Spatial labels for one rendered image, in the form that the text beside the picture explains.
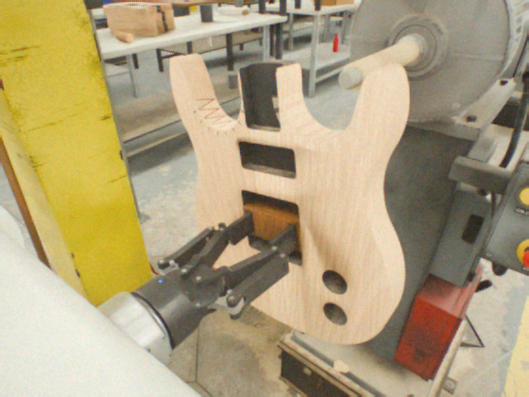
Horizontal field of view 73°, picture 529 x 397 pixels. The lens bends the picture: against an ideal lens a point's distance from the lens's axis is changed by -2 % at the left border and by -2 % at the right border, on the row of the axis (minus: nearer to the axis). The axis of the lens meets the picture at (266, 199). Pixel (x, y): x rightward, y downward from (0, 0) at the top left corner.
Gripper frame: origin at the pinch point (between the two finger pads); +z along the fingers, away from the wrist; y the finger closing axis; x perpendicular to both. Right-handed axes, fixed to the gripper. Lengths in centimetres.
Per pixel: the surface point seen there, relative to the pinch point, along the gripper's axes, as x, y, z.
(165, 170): -72, -200, 109
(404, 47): 20.2, 9.5, 22.9
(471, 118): 5.4, 15.9, 40.6
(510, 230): -9.2, 26.0, 29.5
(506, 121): -95, -15, 367
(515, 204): -4.4, 25.9, 29.4
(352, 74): 19.6, 9.2, 7.7
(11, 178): -6, -88, -8
